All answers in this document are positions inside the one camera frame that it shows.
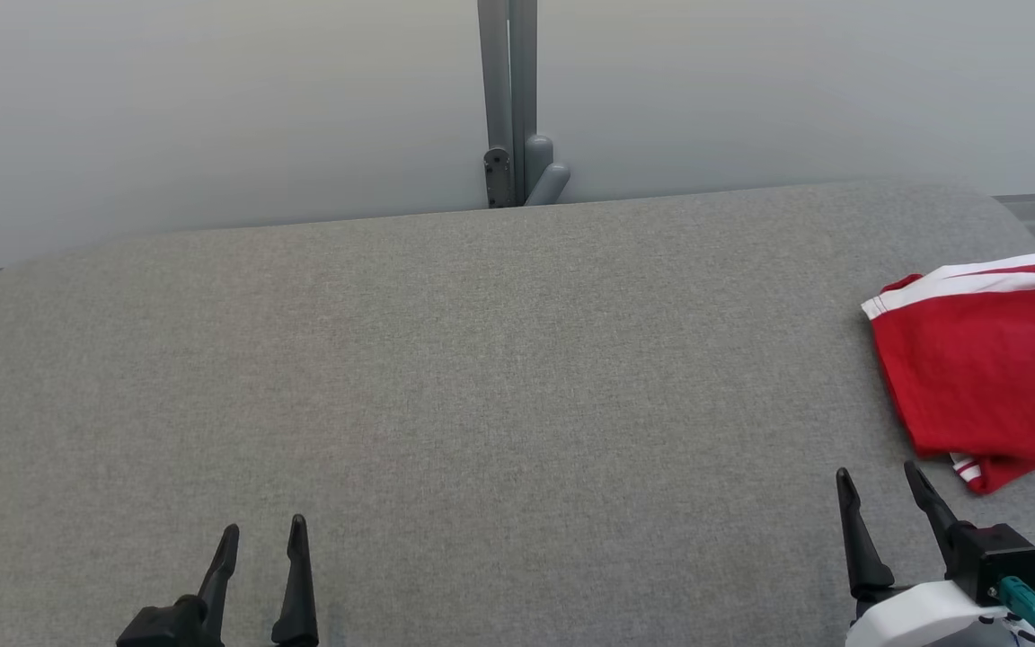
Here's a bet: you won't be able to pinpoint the red shorts white stripes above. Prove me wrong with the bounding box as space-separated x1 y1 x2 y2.
861 253 1035 465

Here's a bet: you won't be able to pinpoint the grey fabric sofa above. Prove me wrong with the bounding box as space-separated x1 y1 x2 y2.
0 180 1035 647

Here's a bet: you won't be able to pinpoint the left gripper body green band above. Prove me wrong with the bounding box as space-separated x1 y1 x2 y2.
116 595 223 647

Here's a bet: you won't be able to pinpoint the teal right cable connector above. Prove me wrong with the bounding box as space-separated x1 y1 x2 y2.
998 577 1035 644

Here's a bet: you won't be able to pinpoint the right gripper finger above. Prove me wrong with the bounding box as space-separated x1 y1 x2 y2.
904 461 960 560
836 467 896 601

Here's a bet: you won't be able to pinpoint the grey metal post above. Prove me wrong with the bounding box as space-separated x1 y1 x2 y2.
477 0 539 209

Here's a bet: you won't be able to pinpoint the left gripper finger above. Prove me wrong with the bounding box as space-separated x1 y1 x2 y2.
196 524 241 644
270 514 320 647

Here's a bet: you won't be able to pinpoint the grey cylindrical hinge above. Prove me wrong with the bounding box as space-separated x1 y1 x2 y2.
523 135 572 208

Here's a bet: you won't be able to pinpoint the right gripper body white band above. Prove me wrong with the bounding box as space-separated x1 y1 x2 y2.
845 521 1035 647

